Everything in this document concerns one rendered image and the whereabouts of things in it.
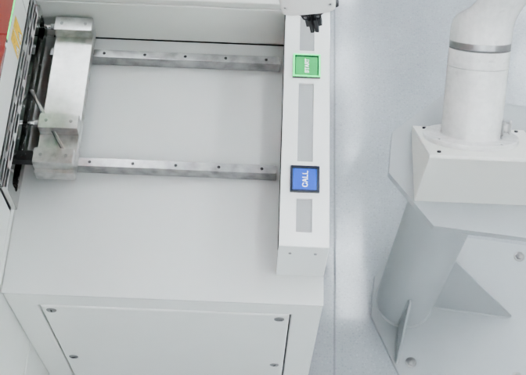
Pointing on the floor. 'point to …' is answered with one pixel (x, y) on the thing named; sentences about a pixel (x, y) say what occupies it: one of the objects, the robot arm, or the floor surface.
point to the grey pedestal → (452, 276)
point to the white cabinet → (167, 332)
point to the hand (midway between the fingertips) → (313, 19)
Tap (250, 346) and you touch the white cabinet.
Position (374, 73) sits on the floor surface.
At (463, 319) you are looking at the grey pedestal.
